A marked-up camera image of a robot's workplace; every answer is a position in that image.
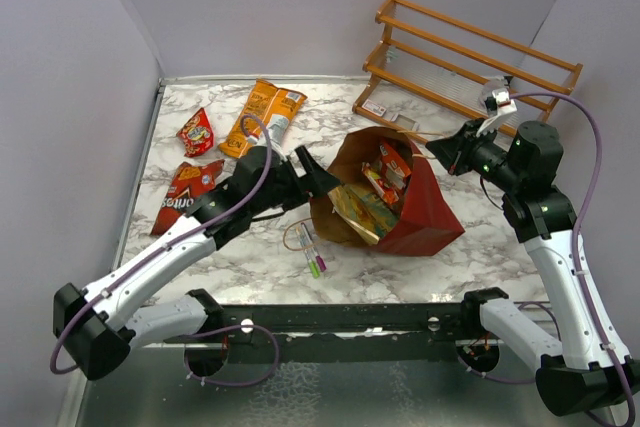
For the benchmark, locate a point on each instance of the red white small box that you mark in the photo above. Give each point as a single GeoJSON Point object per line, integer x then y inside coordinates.
{"type": "Point", "coordinates": [374, 108]}

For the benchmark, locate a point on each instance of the red brown paper bag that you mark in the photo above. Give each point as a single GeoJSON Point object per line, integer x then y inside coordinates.
{"type": "Point", "coordinates": [426, 222]}

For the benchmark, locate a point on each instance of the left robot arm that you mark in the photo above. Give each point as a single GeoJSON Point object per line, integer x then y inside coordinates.
{"type": "Point", "coordinates": [100, 324]}

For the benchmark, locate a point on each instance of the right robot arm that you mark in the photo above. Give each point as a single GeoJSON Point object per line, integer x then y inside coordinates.
{"type": "Point", "coordinates": [587, 367]}

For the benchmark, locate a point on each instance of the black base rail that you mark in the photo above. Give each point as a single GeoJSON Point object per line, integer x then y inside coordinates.
{"type": "Point", "coordinates": [330, 333]}

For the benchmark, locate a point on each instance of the red doritos chip bag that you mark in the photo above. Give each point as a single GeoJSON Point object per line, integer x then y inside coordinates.
{"type": "Point", "coordinates": [189, 182]}

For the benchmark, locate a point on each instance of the yellow kettle chips bag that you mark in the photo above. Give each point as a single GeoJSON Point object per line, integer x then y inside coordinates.
{"type": "Point", "coordinates": [274, 106]}

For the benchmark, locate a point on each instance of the purple cap marker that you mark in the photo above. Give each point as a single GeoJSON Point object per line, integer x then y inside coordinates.
{"type": "Point", "coordinates": [319, 260]}

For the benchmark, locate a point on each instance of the gold foil snack bag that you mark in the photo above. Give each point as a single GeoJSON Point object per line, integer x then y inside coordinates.
{"type": "Point", "coordinates": [363, 211]}

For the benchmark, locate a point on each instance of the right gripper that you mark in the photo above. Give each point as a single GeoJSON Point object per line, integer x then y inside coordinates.
{"type": "Point", "coordinates": [450, 148]}

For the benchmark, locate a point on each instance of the open small cardboard box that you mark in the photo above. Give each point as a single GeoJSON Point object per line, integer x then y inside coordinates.
{"type": "Point", "coordinates": [404, 122]}

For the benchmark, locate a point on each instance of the wooden shelf rack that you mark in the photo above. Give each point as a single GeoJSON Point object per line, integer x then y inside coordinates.
{"type": "Point", "coordinates": [433, 67]}

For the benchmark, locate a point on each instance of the green cap marker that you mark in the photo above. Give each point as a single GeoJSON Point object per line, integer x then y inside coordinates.
{"type": "Point", "coordinates": [305, 244]}

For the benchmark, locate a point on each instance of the red cheez-it snack bag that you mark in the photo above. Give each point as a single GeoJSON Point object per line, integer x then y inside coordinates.
{"type": "Point", "coordinates": [196, 134]}

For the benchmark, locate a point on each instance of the colourful orange candy bag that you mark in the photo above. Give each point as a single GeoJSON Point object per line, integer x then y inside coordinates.
{"type": "Point", "coordinates": [387, 193]}

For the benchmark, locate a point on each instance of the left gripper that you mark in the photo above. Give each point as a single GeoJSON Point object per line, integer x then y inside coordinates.
{"type": "Point", "coordinates": [316, 181]}

